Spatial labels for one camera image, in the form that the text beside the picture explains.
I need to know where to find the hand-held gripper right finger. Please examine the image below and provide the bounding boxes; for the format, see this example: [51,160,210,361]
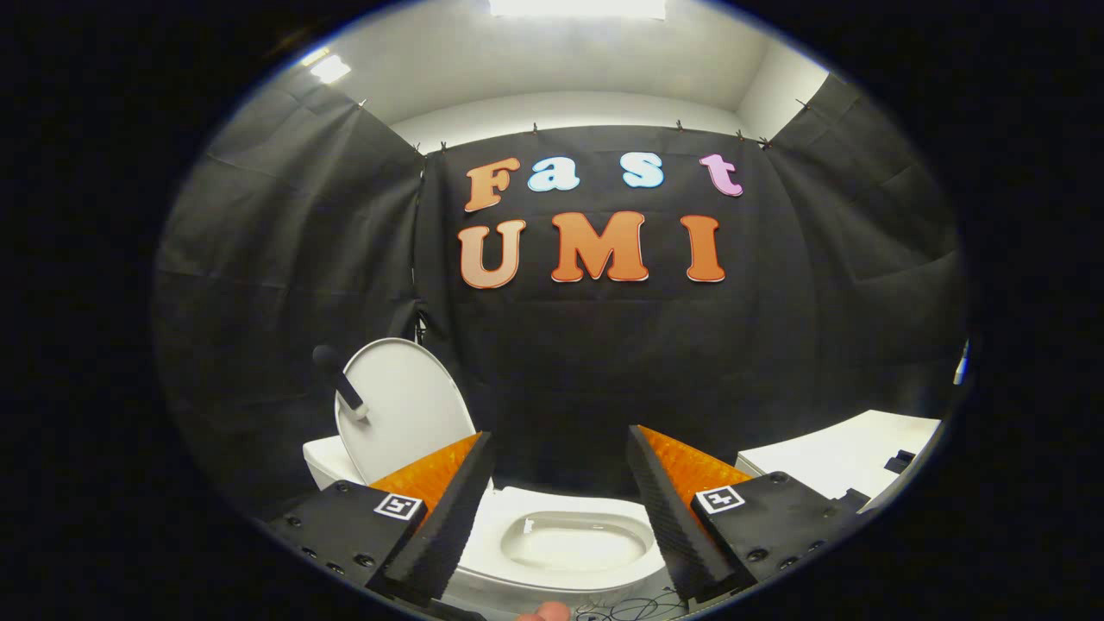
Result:
[626,424,872,605]

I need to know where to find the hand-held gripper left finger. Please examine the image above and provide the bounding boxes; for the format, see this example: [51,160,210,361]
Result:
[267,431,497,609]

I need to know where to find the white toilet lid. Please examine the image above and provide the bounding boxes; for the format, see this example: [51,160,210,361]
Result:
[312,336,477,486]

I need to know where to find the white toilet seat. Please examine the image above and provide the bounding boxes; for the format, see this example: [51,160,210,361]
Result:
[457,487,669,594]

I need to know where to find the white toilet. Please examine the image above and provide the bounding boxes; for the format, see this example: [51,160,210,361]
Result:
[302,436,682,618]

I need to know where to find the white cabinet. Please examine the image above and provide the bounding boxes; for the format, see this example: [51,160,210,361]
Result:
[736,410,941,510]

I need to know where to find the black backdrop cloth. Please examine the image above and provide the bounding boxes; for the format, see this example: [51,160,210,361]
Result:
[154,60,965,518]

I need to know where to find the small ceiling light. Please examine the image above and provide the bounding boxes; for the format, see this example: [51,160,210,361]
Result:
[309,53,353,85]

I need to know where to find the large ceiling light panel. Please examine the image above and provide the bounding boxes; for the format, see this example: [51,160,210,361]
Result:
[489,0,667,20]

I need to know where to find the tangled black cables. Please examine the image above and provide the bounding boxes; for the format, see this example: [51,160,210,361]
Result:
[578,595,682,620]

